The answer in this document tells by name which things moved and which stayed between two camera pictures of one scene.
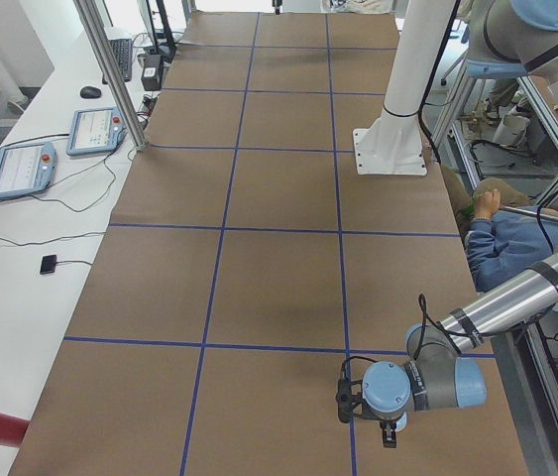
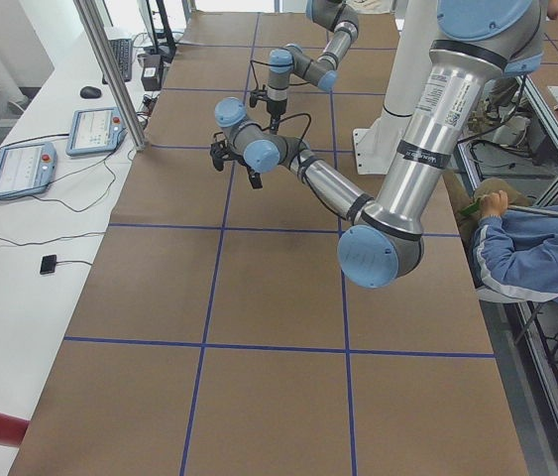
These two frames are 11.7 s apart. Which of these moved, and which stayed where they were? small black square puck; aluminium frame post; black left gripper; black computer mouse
Moved: black left gripper
Stayed: aluminium frame post; small black square puck; black computer mouse
